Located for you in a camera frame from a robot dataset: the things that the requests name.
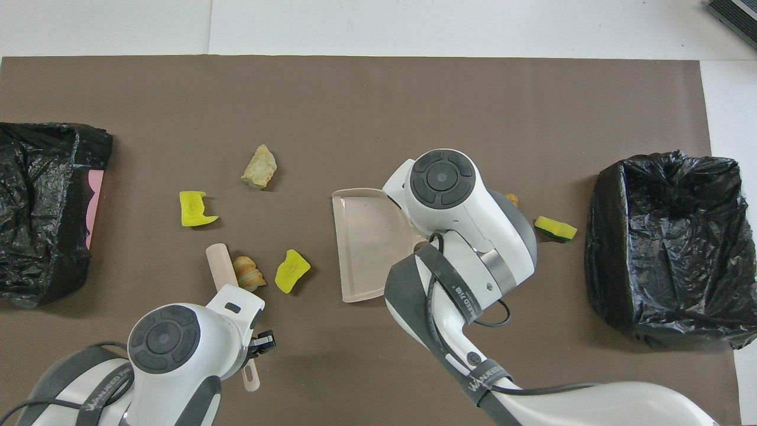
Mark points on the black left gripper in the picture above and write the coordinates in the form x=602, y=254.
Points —
x=263, y=343

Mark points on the toy croissant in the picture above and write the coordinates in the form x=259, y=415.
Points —
x=248, y=275

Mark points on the yellow sponge green backing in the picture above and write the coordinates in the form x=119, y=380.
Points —
x=290, y=272
x=556, y=228

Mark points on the beige plastic dustpan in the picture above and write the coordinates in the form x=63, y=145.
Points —
x=361, y=248

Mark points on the notched yellow sponge piece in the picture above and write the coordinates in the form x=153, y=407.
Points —
x=192, y=210

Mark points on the brown toy croquette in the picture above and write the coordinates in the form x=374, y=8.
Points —
x=512, y=199

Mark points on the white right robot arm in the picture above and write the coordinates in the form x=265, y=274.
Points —
x=461, y=213

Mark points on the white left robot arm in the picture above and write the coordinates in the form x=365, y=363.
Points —
x=177, y=355

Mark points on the black bag lined pink bin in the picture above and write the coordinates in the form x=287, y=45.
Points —
x=35, y=160

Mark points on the brown table mat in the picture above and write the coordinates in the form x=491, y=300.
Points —
x=414, y=89

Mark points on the dark grey ribbed device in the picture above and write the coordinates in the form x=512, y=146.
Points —
x=739, y=15

